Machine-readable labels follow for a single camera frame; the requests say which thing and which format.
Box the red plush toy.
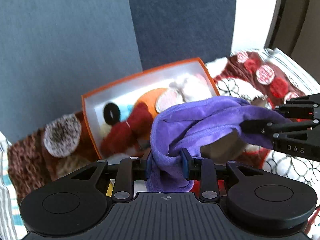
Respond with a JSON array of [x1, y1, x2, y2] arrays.
[[100, 102, 153, 157]]

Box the red floral plush blanket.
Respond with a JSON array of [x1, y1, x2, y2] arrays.
[[7, 50, 320, 240]]

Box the orange honeycomb flexible piece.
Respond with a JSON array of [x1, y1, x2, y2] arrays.
[[134, 88, 168, 118]]

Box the white plush toy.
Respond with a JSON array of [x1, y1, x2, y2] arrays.
[[155, 74, 212, 113]]

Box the purple microfiber cloth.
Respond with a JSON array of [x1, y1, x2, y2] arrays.
[[146, 96, 289, 192]]

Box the striped white bedsheet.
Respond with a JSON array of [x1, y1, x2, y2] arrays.
[[1, 133, 27, 239]]

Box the orange white storage box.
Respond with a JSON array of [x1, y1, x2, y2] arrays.
[[82, 58, 218, 159]]

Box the brown white fluffy pompom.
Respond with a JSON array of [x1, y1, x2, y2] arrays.
[[43, 114, 82, 158]]

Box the black scrunchie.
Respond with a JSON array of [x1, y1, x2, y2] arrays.
[[103, 102, 120, 126]]

